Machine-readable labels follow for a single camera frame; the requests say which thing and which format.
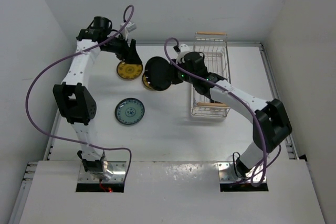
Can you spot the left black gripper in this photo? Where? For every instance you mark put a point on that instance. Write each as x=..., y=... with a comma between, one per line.
x=127, y=53

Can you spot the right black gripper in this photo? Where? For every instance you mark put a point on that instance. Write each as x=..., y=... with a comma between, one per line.
x=174, y=78

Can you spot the black plate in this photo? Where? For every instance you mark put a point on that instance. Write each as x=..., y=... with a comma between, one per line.
x=157, y=73

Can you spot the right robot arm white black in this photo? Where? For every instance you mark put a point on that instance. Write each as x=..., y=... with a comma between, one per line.
x=270, y=121

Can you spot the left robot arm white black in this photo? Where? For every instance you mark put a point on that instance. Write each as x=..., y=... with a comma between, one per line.
x=74, y=101

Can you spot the yellow patterned plate left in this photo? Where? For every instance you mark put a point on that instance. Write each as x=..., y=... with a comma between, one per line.
x=129, y=71

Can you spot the yellow patterned plate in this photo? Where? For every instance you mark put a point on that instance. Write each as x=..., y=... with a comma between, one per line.
x=129, y=71
x=146, y=83

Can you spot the yellow patterned plate right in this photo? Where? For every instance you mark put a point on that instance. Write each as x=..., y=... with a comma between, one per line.
x=146, y=83

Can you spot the blue green patterned plate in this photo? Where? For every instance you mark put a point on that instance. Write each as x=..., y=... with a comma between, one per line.
x=129, y=111

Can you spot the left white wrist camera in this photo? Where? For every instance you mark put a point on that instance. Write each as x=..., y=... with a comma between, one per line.
x=129, y=27

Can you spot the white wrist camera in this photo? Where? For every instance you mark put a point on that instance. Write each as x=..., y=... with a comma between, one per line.
x=181, y=50
x=129, y=27

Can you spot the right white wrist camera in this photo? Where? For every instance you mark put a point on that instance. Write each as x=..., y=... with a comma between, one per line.
x=181, y=50

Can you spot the wire dish rack wooden handles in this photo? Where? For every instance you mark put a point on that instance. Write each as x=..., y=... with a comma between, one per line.
x=211, y=42

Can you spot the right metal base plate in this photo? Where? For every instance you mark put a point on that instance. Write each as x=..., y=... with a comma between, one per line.
x=227, y=175

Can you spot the metal base plate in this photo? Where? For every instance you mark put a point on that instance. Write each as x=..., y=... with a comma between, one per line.
x=227, y=175
x=113, y=172

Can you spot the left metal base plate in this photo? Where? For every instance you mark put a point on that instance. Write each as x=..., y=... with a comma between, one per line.
x=113, y=172

